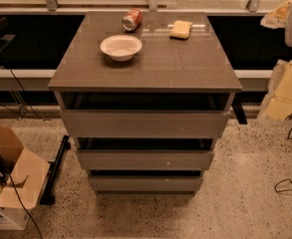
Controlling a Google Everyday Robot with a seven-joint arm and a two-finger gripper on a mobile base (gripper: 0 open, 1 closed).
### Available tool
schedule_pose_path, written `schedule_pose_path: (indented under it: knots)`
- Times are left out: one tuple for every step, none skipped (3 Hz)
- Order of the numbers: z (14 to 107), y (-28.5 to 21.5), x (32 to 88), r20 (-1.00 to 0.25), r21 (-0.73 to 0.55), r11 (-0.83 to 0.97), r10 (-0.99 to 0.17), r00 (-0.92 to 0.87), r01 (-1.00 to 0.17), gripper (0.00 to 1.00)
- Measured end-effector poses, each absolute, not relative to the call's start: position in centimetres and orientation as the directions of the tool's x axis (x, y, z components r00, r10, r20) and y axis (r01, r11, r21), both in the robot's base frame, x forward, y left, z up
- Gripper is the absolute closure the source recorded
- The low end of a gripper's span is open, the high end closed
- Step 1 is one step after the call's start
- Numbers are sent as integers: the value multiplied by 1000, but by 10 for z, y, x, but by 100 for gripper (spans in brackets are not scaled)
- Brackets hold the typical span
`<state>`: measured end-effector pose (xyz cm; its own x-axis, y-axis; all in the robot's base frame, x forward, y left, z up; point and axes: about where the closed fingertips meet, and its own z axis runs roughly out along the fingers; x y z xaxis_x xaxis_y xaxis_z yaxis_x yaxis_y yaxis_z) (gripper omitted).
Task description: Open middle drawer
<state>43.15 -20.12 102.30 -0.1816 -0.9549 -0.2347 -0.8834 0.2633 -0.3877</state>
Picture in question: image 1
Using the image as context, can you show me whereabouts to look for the red soda can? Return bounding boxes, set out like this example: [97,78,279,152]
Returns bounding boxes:
[122,8,143,32]

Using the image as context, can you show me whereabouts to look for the black metal bar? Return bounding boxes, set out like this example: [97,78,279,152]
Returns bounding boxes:
[40,135,71,205]

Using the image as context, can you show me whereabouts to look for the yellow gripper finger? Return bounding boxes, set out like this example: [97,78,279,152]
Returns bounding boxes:
[257,60,292,121]
[260,0,292,29]

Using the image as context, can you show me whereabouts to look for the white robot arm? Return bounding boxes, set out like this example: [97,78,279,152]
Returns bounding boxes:
[257,0,292,121]

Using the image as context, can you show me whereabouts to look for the grey top drawer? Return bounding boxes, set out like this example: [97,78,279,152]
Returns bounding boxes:
[61,110,229,138]

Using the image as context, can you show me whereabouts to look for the grey bottom drawer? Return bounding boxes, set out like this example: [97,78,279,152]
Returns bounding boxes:
[88,176,203,192]

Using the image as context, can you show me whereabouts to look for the yellow sponge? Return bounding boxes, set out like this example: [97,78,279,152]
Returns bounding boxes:
[169,20,192,39]

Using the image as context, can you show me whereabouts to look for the grey drawer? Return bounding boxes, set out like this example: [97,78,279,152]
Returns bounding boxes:
[61,110,229,138]
[88,176,203,192]
[77,150,214,171]

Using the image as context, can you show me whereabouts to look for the grey drawer cabinet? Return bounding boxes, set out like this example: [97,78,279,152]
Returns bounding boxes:
[47,11,243,197]

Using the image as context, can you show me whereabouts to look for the white bowl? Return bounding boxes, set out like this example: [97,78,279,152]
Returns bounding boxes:
[100,35,143,62]

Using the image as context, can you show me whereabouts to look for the black cable left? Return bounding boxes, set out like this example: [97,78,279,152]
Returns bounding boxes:
[0,33,47,239]

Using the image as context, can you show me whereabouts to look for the cardboard box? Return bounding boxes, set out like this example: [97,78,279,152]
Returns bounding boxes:
[0,126,50,230]

